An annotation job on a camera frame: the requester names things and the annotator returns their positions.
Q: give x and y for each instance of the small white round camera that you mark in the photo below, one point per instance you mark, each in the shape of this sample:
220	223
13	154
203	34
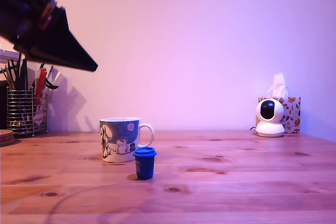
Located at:
274	129

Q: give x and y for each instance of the white tissue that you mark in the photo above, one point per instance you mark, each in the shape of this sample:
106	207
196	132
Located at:
278	85

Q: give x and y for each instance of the thin black chopstick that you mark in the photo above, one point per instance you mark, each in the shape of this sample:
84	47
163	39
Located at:
12	77

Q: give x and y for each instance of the leaf print tissue box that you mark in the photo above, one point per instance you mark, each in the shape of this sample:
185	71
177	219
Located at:
292	113

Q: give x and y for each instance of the thin grey chopstick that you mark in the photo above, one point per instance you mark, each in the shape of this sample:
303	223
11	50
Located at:
8	81

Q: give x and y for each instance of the white printed paper packet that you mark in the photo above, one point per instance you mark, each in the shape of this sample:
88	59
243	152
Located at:
39	113

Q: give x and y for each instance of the silver tool with black hook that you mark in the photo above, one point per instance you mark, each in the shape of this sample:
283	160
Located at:
50	85

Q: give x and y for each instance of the blue coffee capsule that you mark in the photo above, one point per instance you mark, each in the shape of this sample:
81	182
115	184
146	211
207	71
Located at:
145	166

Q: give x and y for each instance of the white mug with cartoon print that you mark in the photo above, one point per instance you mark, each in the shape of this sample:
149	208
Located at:
118	140

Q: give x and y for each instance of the thin black stick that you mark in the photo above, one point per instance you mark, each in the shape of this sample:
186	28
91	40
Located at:
19	72
42	66

